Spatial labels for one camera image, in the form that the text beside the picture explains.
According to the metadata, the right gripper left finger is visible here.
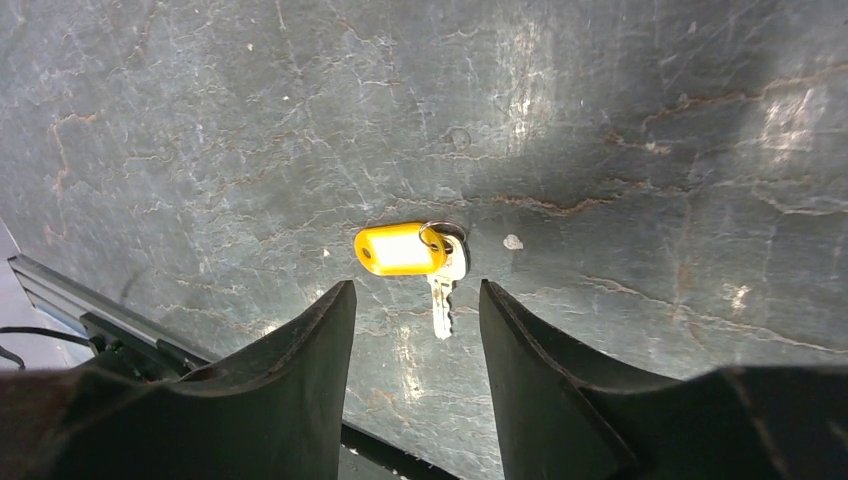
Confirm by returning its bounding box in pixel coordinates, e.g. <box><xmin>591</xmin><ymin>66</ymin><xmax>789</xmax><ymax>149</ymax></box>
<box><xmin>1</xmin><ymin>281</ymin><xmax>357</xmax><ymax>479</ymax></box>

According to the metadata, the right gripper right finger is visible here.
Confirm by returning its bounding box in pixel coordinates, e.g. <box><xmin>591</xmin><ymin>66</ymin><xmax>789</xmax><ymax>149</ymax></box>
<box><xmin>479</xmin><ymin>280</ymin><xmax>847</xmax><ymax>479</ymax></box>

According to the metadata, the key with yellow tag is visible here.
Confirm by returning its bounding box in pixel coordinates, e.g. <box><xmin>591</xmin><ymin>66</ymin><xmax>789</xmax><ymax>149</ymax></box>
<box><xmin>353</xmin><ymin>220</ymin><xmax>469</xmax><ymax>340</ymax></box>

